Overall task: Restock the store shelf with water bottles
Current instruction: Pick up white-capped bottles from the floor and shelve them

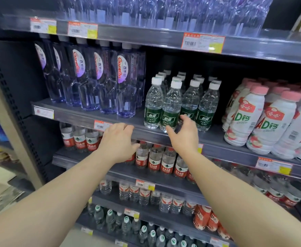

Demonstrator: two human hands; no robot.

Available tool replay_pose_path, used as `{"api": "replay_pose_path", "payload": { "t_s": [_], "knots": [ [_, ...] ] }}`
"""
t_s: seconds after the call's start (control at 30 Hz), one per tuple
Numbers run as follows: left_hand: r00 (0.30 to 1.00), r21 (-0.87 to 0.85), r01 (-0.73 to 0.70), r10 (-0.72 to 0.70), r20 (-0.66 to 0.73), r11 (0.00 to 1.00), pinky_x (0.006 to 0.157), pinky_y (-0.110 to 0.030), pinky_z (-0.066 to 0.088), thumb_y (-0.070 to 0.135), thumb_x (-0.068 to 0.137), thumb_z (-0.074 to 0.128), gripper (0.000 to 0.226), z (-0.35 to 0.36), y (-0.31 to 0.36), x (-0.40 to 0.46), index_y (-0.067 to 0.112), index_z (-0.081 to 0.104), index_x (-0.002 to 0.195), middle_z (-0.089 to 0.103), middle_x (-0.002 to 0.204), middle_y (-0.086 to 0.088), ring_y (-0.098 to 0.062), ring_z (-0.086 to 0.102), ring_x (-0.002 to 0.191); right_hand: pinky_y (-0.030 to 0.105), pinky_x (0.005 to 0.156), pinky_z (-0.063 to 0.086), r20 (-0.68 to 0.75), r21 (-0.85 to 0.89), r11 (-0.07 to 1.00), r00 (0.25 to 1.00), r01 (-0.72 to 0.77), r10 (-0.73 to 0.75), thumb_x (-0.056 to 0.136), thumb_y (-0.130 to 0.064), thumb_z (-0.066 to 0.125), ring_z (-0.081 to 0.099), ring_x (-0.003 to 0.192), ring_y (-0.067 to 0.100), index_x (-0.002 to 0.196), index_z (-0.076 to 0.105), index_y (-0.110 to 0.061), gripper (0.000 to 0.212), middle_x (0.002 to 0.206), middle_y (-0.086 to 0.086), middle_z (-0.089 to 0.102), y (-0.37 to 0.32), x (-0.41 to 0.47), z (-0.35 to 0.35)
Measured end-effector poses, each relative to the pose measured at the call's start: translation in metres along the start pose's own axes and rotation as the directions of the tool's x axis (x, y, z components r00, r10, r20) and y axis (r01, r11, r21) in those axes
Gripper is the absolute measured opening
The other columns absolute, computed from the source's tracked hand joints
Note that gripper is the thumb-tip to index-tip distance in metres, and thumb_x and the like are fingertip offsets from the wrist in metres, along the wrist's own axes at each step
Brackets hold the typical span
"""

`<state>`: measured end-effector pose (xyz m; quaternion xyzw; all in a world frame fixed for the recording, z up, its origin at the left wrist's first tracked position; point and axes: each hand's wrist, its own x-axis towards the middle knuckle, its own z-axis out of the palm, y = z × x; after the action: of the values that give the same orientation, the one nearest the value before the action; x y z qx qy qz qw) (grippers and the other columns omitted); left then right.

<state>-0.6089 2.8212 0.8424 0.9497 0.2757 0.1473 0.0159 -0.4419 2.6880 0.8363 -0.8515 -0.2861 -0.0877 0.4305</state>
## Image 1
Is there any person's right hand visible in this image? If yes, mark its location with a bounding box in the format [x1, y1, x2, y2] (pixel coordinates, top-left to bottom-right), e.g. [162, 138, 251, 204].
[165, 115, 200, 158]

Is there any row of green label bottles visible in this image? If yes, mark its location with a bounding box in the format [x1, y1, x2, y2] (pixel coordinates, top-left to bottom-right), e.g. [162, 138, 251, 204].
[155, 70, 222, 132]

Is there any row of small red bottles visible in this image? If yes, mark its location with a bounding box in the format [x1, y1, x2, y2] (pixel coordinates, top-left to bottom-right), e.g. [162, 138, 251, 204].
[193, 204, 231, 241]

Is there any row of blue tinted bottles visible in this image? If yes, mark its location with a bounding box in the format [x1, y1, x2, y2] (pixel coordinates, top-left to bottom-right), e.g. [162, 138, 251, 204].
[34, 36, 146, 119]
[55, 0, 275, 38]

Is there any row of dark white-capped bottles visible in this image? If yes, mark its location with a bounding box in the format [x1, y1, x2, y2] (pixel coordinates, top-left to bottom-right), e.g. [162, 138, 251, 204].
[87, 203, 208, 247]

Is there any person's left hand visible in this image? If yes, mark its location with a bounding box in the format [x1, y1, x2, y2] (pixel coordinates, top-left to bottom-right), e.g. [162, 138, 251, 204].
[96, 122, 141, 164]

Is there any row of clear plastic bottles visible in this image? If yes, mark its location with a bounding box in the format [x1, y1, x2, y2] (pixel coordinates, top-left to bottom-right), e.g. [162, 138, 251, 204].
[96, 178, 197, 216]

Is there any green label water bottle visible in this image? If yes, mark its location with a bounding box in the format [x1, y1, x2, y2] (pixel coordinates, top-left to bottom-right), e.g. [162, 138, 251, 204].
[159, 81, 183, 133]
[144, 77, 164, 129]

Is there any person's right forearm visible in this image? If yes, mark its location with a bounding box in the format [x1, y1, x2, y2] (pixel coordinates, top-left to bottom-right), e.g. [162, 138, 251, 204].
[184, 149, 301, 247]

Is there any row of pink-capped white bottles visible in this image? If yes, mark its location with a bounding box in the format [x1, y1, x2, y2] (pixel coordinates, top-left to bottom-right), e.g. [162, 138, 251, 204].
[221, 78, 301, 166]

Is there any row of red label bottles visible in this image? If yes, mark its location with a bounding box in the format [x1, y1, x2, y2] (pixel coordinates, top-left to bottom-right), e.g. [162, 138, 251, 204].
[59, 122, 301, 208]

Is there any person's left forearm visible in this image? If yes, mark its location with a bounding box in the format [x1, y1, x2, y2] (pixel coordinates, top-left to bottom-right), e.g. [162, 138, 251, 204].
[0, 150, 115, 247]

